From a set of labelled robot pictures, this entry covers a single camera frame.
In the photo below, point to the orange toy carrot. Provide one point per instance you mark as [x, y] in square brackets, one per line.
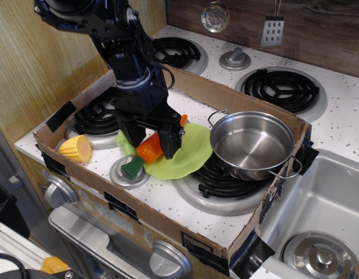
[147, 152]

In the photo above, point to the stainless steel pot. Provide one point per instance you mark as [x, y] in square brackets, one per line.
[253, 146]

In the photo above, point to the silver oven knob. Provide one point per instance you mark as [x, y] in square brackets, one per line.
[166, 261]
[58, 193]

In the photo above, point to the green toy broccoli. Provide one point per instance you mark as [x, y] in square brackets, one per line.
[123, 143]

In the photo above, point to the silver stove knob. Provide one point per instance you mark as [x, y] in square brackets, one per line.
[122, 180]
[235, 60]

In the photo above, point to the brown cardboard fence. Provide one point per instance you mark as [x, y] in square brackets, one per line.
[156, 209]

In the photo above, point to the hanging silver strainer ladle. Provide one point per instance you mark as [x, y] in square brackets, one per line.
[215, 16]

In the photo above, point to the silver stove top knob front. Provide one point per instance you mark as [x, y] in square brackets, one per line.
[122, 180]

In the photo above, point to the back right black burner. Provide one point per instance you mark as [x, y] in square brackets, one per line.
[290, 89]

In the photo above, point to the front right black burner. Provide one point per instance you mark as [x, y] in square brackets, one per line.
[212, 190]

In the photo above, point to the silver stove top knob back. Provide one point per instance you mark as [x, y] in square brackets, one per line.
[235, 60]

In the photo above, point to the silver sink basin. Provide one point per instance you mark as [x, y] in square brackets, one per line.
[324, 199]

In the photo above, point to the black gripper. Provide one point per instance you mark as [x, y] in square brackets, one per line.
[145, 106]

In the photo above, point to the back left black burner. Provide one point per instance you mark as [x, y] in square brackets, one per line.
[181, 53]

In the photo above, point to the front left black burner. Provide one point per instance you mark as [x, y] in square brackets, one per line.
[97, 121]

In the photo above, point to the silver oven knob left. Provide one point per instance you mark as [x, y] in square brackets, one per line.
[58, 193]

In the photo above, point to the black burner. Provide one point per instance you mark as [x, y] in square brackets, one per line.
[290, 89]
[181, 53]
[212, 190]
[97, 121]

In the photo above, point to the light green plastic plate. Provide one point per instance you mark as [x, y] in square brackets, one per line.
[193, 154]

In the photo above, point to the silver pot lid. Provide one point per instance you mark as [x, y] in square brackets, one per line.
[320, 255]

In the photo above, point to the yellow toy corn cob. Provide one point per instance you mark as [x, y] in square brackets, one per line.
[76, 148]

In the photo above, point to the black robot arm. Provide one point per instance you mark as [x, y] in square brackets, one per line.
[115, 29]

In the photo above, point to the hanging silver slotted spatula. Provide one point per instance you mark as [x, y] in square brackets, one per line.
[273, 28]

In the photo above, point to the orange object at bottom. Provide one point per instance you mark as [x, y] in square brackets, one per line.
[53, 265]

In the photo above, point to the silver oven door handle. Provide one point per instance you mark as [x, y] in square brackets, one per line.
[104, 252]

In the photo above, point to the silver oven knob right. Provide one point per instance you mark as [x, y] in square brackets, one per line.
[166, 261]

